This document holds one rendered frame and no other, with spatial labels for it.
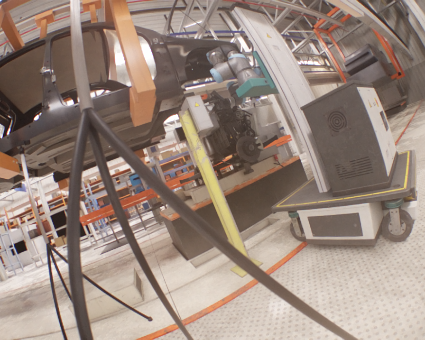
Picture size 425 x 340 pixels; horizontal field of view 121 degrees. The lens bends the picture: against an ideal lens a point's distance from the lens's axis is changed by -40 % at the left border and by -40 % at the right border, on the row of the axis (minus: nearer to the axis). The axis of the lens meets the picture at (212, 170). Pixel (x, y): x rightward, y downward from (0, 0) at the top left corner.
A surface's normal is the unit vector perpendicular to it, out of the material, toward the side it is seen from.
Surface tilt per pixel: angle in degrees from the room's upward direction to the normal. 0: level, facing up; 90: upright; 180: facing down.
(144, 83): 90
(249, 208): 90
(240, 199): 90
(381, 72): 90
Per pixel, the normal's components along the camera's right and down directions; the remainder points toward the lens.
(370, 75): -0.85, 0.35
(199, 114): 0.36, -0.16
